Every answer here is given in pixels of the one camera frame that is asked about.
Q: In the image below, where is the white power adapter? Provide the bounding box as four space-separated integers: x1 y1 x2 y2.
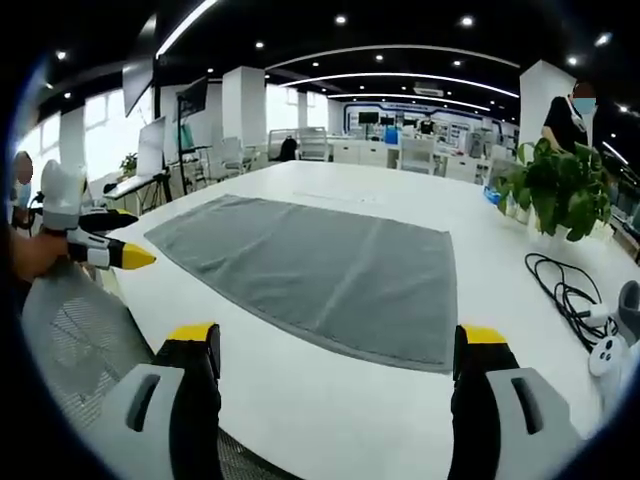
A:
578 304 612 327

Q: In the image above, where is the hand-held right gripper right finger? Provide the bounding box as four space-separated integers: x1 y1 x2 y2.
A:
450 324 585 480

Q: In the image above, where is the grey mesh office chair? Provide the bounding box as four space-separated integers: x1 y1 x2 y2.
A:
19 259 156 441

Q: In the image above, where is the grey towel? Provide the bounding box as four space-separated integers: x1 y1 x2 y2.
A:
143 193 460 374

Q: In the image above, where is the green potted plant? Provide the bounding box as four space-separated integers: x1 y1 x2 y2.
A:
494 138 615 243

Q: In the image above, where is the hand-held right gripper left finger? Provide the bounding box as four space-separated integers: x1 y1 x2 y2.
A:
92 322 222 480

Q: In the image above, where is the black cable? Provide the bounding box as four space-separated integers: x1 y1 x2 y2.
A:
523 252 621 351

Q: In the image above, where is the white whiteboard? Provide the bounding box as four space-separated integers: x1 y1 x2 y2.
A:
134 115 167 179

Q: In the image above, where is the black monitor on stand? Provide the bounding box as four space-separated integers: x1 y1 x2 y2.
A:
174 75 209 121

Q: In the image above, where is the white office chair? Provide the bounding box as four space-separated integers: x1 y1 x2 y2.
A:
399 135 437 176

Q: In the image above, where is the hanging black screen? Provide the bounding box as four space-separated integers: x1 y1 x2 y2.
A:
121 54 155 119

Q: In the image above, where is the white controller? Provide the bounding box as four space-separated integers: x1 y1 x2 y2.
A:
587 336 626 377

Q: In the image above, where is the white table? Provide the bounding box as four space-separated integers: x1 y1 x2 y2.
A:
97 159 631 480

